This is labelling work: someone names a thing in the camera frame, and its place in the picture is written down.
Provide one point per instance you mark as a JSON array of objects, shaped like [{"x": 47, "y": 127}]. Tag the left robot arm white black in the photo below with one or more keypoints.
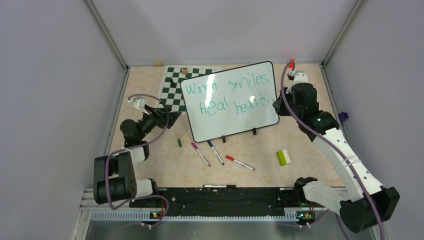
[{"x": 113, "y": 176}]

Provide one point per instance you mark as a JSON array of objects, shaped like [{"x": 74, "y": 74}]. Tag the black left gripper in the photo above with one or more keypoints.
[{"x": 157, "y": 115}]

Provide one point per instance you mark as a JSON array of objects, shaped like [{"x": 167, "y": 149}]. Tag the purple small object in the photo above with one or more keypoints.
[{"x": 343, "y": 116}]

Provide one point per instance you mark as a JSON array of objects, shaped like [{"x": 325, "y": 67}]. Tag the purple capped marker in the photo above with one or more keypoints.
[{"x": 200, "y": 154}]

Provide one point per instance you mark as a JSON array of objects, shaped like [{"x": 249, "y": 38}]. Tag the wooden small block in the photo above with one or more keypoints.
[{"x": 157, "y": 64}]

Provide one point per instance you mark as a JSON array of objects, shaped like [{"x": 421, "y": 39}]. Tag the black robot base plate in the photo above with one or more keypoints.
[{"x": 227, "y": 202}]

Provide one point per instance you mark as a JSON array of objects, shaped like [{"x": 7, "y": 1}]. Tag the blue capped marker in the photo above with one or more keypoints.
[{"x": 215, "y": 152}]

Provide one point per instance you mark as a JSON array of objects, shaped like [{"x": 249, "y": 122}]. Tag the tan chess piece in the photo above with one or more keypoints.
[{"x": 184, "y": 70}]

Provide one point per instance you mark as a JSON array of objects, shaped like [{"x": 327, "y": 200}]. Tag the silver marker near base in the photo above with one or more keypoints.
[{"x": 216, "y": 186}]

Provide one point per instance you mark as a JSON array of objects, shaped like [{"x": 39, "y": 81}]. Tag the red capped marker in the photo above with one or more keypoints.
[{"x": 239, "y": 162}]

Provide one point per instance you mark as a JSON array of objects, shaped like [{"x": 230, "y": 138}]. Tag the white whiteboard black frame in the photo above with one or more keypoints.
[{"x": 230, "y": 101}]

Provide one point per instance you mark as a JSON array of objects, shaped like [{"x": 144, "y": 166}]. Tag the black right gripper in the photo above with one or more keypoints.
[{"x": 279, "y": 105}]

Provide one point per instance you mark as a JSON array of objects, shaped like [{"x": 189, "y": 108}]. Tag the green lego brick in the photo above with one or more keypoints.
[{"x": 283, "y": 157}]

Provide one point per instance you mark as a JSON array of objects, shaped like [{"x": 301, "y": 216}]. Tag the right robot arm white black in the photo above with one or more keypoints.
[{"x": 367, "y": 201}]

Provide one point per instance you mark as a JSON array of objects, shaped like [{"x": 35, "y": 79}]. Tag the green white chessboard mat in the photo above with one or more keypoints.
[{"x": 173, "y": 96}]

